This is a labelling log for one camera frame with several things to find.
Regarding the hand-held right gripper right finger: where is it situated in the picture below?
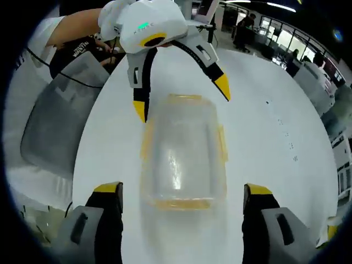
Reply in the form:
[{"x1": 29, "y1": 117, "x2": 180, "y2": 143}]
[{"x1": 241, "y1": 183, "x2": 317, "y2": 264}]

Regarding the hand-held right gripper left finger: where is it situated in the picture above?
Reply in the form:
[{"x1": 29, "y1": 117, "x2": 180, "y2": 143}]
[{"x1": 59, "y1": 181, "x2": 124, "y2": 264}]

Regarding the clear plastic lid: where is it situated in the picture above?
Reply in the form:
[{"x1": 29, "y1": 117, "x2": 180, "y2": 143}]
[{"x1": 150, "y1": 103, "x2": 221, "y2": 200}]

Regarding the clear plastic tray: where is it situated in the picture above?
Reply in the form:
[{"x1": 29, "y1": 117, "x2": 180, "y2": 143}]
[{"x1": 140, "y1": 93, "x2": 229, "y2": 212}]

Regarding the white yellow object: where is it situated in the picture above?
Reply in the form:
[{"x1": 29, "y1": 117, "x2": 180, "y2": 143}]
[{"x1": 316, "y1": 216, "x2": 339, "y2": 248}]

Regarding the person's black printed shirt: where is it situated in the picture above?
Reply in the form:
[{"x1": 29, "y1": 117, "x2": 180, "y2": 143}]
[{"x1": 49, "y1": 35, "x2": 127, "y2": 80}]

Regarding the grey mesh chair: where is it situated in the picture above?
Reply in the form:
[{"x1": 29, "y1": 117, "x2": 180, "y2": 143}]
[{"x1": 20, "y1": 51, "x2": 111, "y2": 178}]

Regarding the person's white sleeve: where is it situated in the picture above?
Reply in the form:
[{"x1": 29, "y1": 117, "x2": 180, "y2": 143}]
[{"x1": 26, "y1": 15, "x2": 67, "y2": 60}]

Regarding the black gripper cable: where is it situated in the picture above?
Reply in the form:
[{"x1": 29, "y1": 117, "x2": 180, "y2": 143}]
[{"x1": 26, "y1": 46, "x2": 104, "y2": 89}]

